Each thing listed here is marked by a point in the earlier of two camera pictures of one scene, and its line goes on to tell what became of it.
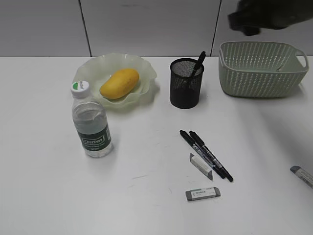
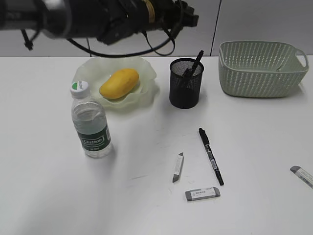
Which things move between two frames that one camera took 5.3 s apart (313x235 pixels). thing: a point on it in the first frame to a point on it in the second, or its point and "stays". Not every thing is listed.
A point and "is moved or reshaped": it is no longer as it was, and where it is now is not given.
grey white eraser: (302, 175) stays
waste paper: (279, 69) stays
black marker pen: (215, 158) is moved or reshaped
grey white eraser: (202, 167) to (179, 161)
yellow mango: (120, 83) stays
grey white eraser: (202, 193) stays
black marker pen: (199, 62) to (190, 70)
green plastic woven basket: (258, 69) stays
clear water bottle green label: (91, 118) stays
